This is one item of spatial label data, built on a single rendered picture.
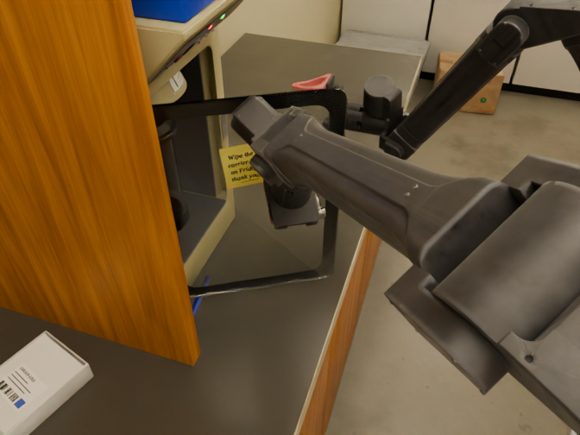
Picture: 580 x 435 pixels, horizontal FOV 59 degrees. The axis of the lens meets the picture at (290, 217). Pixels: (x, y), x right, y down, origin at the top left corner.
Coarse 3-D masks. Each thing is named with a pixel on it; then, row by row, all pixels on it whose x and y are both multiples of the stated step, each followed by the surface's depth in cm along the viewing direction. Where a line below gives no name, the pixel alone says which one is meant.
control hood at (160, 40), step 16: (224, 0) 67; (240, 0) 80; (208, 16) 63; (224, 16) 82; (144, 32) 60; (160, 32) 59; (176, 32) 59; (192, 32) 61; (144, 48) 61; (160, 48) 61; (176, 48) 60; (144, 64) 63; (160, 64) 62
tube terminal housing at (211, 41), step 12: (216, 36) 92; (192, 48) 85; (204, 48) 94; (216, 48) 93; (180, 60) 82; (204, 60) 96; (216, 60) 94; (168, 72) 79; (204, 72) 97; (216, 72) 95; (156, 84) 77; (204, 84) 98; (216, 84) 96; (216, 96) 101
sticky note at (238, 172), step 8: (248, 144) 76; (224, 152) 76; (232, 152) 77; (240, 152) 77; (248, 152) 77; (224, 160) 77; (232, 160) 78; (240, 160) 78; (248, 160) 78; (224, 168) 78; (232, 168) 79; (240, 168) 79; (248, 168) 79; (232, 176) 80; (240, 176) 80; (248, 176) 80; (256, 176) 80; (232, 184) 80; (240, 184) 81; (248, 184) 81
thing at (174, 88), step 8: (168, 80) 85; (176, 80) 86; (184, 80) 90; (160, 88) 83; (168, 88) 85; (176, 88) 86; (184, 88) 88; (152, 96) 83; (160, 96) 84; (168, 96) 85; (176, 96) 86; (152, 104) 83
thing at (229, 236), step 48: (288, 96) 72; (336, 96) 74; (192, 144) 74; (240, 144) 76; (192, 192) 80; (240, 192) 82; (192, 240) 86; (240, 240) 89; (288, 240) 91; (336, 240) 93; (192, 288) 94; (240, 288) 97
